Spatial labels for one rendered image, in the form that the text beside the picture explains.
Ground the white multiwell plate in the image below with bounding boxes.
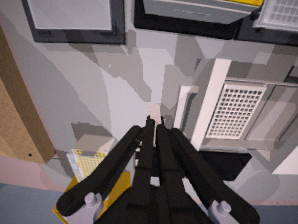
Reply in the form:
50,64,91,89
204,81,266,139

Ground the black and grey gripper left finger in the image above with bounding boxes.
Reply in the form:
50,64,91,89
56,104,156,224

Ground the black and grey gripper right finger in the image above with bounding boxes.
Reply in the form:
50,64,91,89
154,104,260,224

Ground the white multi-well plate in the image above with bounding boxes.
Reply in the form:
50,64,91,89
252,0,298,33

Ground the grey flat work mat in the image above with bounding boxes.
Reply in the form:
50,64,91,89
0,0,298,200

